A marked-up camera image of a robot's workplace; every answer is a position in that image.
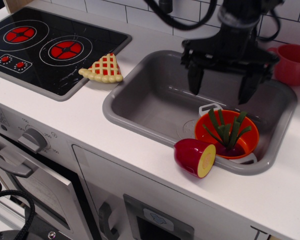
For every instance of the toy lattice pie slice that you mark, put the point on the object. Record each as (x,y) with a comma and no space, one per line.
(105,70)

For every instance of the grey dishwasher panel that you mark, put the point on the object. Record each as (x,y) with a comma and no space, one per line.
(149,223)

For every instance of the grey oven knob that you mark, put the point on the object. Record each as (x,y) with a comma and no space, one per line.
(33,140)

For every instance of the red plastic cup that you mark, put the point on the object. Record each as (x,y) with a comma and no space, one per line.
(287,70)

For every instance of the purple toy beet green leaves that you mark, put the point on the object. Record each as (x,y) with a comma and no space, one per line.
(228,134)

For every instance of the grey plastic sink basin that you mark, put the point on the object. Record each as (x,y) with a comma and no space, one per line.
(154,100)

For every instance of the halved red toy fruit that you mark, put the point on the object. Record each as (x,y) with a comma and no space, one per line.
(194,156)

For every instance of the grey oven door handle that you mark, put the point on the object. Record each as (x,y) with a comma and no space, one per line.
(14,163)

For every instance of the black sink faucet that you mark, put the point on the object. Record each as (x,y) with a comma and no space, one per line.
(166,6)

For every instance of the grey cabinet door handle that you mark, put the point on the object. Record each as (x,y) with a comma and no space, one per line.
(105,212)

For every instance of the toy oven door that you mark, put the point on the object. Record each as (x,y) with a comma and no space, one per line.
(54,196)

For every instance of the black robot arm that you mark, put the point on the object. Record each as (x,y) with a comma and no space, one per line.
(247,14)

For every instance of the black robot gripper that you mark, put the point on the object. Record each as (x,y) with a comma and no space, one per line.
(231,49)

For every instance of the black toy stove top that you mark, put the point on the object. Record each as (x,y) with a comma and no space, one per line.
(44,52)

